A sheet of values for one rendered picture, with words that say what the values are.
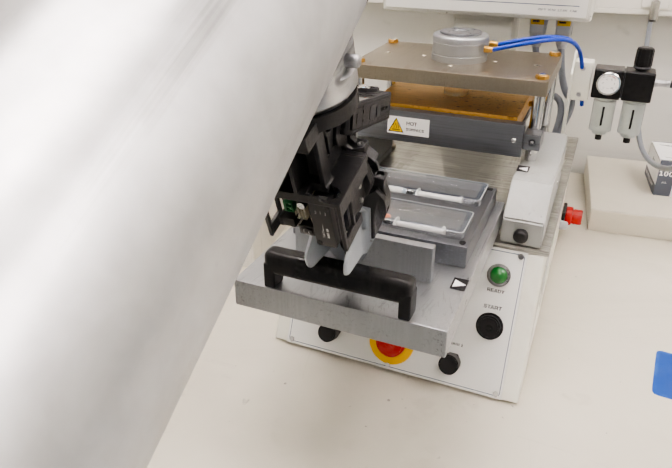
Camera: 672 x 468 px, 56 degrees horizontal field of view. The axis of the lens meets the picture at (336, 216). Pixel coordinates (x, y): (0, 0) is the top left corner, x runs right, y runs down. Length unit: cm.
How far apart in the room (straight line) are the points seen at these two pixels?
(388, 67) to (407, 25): 66
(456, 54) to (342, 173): 45
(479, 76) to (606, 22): 68
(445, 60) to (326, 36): 76
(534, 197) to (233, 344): 46
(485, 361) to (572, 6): 54
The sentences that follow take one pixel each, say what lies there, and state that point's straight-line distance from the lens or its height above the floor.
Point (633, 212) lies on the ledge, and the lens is 130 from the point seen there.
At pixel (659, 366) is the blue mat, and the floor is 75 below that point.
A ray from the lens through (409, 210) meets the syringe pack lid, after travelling 70.
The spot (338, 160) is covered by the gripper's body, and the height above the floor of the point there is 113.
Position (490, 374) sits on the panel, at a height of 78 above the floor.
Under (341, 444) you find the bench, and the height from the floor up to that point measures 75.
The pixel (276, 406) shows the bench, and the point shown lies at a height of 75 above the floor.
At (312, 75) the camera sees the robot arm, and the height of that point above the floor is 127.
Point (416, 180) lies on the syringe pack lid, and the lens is 78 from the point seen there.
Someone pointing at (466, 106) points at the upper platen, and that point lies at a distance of 90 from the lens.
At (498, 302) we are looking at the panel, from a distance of 82.
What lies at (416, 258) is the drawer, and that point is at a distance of 63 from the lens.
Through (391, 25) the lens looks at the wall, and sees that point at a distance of 155.
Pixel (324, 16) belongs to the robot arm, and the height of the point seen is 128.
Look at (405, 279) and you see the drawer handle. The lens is 56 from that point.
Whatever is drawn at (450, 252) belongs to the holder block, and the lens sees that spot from 66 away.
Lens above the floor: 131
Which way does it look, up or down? 26 degrees down
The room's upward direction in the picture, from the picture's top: straight up
